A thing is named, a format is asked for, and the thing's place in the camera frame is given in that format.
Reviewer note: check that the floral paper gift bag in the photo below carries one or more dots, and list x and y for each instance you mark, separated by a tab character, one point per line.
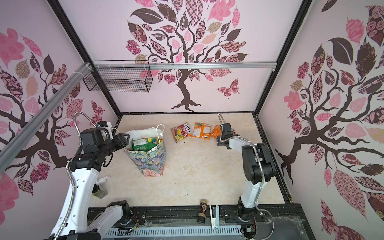
150	163

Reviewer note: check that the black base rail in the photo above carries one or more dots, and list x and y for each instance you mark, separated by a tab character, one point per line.
279	222

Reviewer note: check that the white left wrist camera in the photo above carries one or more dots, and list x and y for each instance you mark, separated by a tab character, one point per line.
106	130

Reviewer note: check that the aluminium rail back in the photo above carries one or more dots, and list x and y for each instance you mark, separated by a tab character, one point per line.
190	66

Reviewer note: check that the grey slotted cable duct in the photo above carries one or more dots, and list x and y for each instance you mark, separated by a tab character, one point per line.
160	232

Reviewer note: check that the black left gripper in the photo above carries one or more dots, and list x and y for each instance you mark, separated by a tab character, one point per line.
121	140

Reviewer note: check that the aluminium rail left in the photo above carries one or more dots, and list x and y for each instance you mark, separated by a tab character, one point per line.
13	148

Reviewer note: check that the small orange snack packet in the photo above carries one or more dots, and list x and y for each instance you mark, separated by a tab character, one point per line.
202	131

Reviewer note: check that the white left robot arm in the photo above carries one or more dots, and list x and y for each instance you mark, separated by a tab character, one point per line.
96	145

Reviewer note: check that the white clip bracket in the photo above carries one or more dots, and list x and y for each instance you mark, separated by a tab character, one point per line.
215	216

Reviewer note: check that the brown cylindrical bottle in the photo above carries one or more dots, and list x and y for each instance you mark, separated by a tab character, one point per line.
202	211

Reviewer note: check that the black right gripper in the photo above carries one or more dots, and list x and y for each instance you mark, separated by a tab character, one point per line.
220	139

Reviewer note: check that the spice jar black lid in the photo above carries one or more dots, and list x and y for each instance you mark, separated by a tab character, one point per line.
99	191

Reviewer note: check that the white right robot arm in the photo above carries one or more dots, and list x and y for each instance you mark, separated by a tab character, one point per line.
258	168

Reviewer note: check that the black wire basket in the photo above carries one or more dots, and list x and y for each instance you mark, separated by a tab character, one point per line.
119	76

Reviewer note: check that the yellow-pink Fox's candy packet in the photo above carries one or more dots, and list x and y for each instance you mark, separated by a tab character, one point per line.
181	132

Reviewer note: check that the aluminium rail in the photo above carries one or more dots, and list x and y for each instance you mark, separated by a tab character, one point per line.
190	66
13	148

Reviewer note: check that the green snack packet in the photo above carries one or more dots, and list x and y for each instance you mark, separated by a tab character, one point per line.
145	144

